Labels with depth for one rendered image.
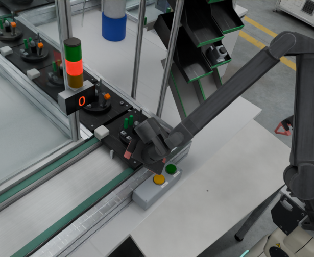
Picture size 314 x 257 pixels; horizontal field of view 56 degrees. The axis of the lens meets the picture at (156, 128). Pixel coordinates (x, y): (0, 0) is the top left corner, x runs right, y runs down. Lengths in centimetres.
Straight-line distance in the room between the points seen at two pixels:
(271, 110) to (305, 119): 237
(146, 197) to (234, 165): 49
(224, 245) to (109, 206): 125
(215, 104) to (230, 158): 60
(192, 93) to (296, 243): 73
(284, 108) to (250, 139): 184
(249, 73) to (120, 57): 115
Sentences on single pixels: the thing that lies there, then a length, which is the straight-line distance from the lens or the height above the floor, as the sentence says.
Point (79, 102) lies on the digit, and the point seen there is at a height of 120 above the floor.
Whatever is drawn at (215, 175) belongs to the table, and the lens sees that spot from 133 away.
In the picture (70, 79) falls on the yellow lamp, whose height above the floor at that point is 129.
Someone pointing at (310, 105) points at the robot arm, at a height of 142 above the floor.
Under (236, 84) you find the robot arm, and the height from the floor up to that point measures 142.
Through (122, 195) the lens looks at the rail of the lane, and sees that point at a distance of 108.
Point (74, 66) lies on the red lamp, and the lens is 95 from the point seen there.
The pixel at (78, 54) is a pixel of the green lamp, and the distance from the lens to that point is 93.
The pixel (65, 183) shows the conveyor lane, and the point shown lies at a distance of 117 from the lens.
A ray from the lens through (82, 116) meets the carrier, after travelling 132.
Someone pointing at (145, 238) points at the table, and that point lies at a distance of 113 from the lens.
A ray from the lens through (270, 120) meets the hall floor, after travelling 314.
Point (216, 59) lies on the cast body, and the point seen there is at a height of 122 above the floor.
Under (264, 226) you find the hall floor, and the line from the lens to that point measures 235.
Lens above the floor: 189
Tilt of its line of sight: 46 degrees down
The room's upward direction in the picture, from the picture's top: 11 degrees clockwise
